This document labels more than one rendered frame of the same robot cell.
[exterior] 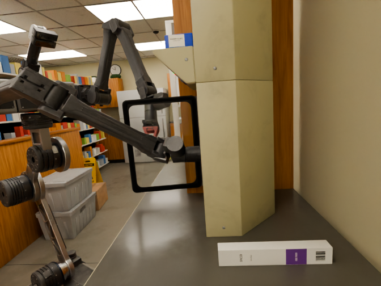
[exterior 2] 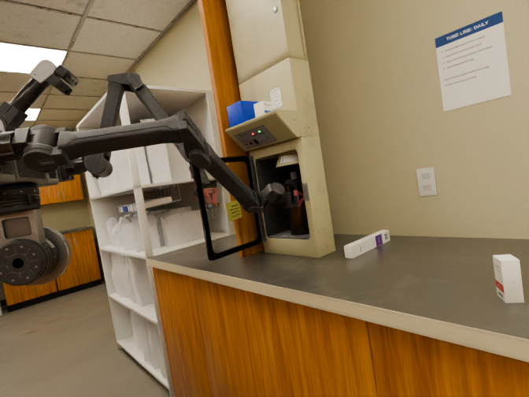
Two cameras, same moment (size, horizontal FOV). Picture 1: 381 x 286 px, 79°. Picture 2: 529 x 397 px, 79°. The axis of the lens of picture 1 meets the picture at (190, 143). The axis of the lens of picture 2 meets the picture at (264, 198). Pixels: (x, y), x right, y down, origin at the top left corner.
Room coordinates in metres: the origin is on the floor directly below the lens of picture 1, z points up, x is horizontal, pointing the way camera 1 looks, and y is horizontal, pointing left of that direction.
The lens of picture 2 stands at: (-0.08, 0.97, 1.26)
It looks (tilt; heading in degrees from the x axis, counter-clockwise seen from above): 3 degrees down; 315
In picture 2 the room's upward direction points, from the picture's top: 9 degrees counter-clockwise
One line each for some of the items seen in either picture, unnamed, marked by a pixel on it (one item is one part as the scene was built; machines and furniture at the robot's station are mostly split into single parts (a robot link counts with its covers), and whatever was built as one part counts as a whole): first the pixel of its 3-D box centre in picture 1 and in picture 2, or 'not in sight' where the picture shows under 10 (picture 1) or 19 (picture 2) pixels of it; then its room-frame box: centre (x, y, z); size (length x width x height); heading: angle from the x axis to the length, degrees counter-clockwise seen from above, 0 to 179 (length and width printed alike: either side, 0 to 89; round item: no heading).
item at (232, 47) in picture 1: (235, 109); (295, 162); (0.81, -0.16, 1.33); 0.32 x 0.25 x 0.77; 176
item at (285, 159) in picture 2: not in sight; (294, 157); (0.79, -0.14, 1.34); 0.18 x 0.18 x 0.05
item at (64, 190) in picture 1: (66, 188); not in sight; (2.61, 1.50, 0.49); 0.60 x 0.42 x 0.33; 176
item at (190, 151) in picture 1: (196, 154); (278, 201); (0.82, -0.02, 1.18); 0.10 x 0.07 x 0.07; 175
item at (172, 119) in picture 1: (163, 145); (230, 205); (0.97, 0.12, 1.19); 0.30 x 0.01 x 0.40; 92
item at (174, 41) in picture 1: (177, 46); (263, 110); (0.79, 0.02, 1.54); 0.05 x 0.05 x 0.06; 1
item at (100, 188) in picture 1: (92, 196); not in sight; (3.22, 1.49, 0.14); 0.41 x 0.32 x 0.28; 2
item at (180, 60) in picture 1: (180, 73); (260, 132); (0.83, 0.02, 1.46); 0.32 x 0.11 x 0.10; 176
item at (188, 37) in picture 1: (180, 50); (244, 114); (0.91, 0.01, 1.56); 0.10 x 0.10 x 0.09; 86
